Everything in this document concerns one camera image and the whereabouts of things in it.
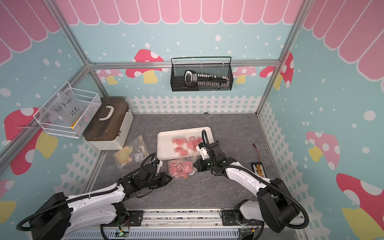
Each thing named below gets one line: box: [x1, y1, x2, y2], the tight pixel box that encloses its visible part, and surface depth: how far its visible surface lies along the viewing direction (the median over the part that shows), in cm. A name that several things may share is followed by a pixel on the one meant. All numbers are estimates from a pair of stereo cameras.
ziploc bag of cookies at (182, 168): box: [168, 157, 198, 179], surface depth 87 cm
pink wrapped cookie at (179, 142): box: [176, 138, 184, 146], surface depth 102 cm
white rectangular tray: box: [157, 126, 215, 161], surface depth 102 cm
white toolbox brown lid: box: [82, 96, 134, 150], surface depth 97 cm
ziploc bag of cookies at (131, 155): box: [113, 134, 150, 170], surface depth 98 cm
